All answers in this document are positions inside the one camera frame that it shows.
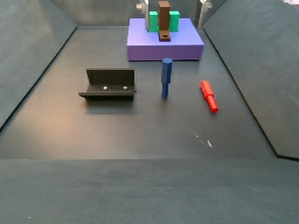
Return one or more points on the blue hexagonal peg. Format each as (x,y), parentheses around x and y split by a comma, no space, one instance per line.
(166,75)

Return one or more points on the green block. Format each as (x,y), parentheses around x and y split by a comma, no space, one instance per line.
(174,21)

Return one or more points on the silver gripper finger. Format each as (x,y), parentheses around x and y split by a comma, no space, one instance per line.
(143,6)
(206,5)

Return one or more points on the black angle bracket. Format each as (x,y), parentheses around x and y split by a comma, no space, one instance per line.
(110,83)

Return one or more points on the brown L-shaped bracket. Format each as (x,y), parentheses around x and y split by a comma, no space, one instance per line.
(164,36)

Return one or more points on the purple base block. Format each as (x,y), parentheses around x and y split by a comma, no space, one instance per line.
(146,48)

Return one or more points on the red hexagonal peg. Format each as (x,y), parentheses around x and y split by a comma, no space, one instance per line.
(208,95)

